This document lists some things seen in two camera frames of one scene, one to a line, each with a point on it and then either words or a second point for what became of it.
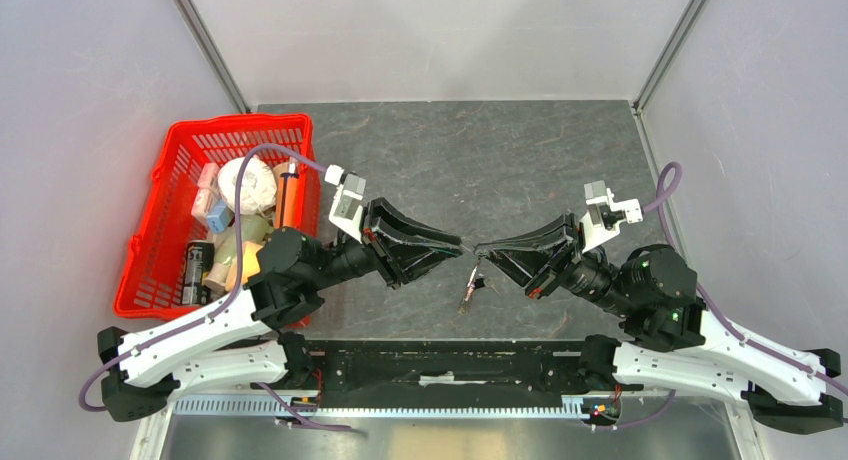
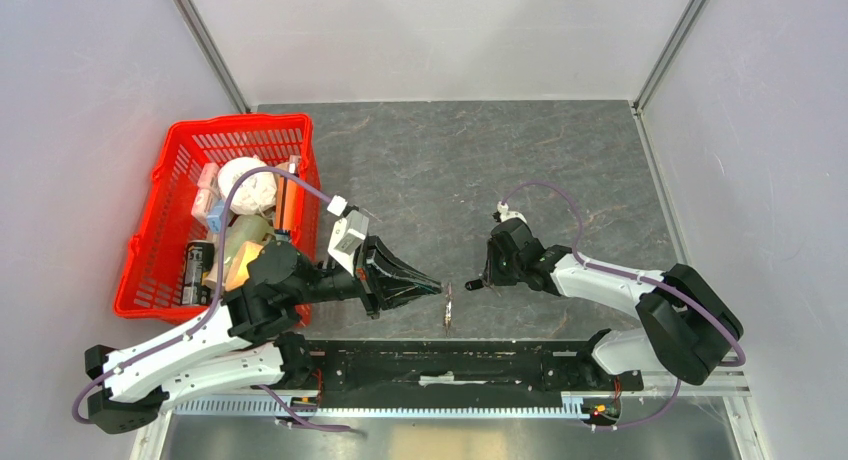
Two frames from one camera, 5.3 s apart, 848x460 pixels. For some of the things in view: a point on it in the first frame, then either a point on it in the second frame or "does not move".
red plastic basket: x=149 y=282 does not move
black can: x=200 y=257 does not move
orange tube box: x=288 y=201 does not move
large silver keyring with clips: x=471 y=284 → x=448 y=315
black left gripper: x=418 y=259 → x=381 y=274
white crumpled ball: x=258 y=184 does not move
